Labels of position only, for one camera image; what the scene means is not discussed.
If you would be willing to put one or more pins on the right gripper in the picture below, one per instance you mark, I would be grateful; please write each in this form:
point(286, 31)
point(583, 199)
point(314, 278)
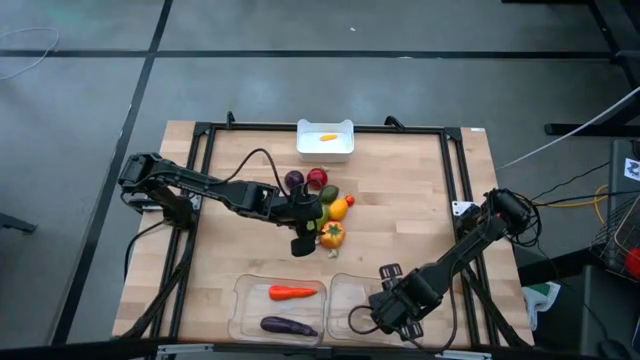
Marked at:
point(400, 305)

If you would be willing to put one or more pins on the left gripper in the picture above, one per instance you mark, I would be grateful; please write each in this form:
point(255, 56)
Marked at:
point(300, 210)

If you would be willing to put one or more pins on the orange tomato green calyx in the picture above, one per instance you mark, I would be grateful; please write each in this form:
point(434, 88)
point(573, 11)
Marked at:
point(332, 234)

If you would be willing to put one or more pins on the orange carrot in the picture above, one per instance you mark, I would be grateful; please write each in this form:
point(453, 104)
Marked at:
point(290, 292)

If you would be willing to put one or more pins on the yellow lemon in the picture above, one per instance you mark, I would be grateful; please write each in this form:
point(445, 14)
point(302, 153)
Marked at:
point(338, 209)

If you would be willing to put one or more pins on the green avocado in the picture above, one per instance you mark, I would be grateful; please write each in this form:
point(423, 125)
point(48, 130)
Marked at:
point(328, 194)

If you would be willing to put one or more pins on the small red tomato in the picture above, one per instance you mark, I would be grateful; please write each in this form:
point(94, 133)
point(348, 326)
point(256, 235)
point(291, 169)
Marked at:
point(349, 200)

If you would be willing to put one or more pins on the purple onion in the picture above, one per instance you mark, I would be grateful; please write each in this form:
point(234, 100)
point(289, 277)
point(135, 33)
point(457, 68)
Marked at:
point(294, 178)

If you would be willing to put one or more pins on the red apple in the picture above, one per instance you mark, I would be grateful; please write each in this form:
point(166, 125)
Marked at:
point(317, 177)

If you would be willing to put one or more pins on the purple eggplant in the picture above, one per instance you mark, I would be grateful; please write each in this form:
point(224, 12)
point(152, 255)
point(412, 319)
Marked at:
point(285, 326)

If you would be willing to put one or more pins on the small yellow pepper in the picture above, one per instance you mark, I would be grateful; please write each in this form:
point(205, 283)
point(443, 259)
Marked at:
point(328, 137)

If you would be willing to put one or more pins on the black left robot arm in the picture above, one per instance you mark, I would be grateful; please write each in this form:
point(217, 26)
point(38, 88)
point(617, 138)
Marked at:
point(200, 182)

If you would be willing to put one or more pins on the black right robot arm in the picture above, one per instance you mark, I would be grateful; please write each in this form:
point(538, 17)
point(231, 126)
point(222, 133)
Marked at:
point(470, 245)

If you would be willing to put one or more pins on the clear plastic bin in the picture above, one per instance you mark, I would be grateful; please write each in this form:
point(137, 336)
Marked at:
point(250, 320)
point(345, 300)

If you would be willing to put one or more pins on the white plastic basket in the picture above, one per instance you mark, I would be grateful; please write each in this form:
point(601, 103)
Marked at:
point(310, 150)

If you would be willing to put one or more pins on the green white bag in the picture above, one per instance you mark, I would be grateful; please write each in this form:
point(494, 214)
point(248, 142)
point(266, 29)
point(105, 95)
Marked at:
point(540, 295)

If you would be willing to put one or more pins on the red toy fruit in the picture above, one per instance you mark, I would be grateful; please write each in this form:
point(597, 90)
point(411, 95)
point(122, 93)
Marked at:
point(634, 262)

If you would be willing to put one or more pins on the grey box with sticker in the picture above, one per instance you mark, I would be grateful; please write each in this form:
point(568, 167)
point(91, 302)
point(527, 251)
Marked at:
point(620, 190)

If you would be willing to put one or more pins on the black stand foot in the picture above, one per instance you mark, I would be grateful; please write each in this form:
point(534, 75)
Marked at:
point(17, 223)

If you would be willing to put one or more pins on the black metal table frame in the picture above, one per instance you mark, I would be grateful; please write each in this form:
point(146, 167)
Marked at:
point(415, 129)

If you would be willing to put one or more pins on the black desk leg frame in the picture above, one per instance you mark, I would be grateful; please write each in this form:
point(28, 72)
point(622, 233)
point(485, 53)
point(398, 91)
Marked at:
point(590, 129)

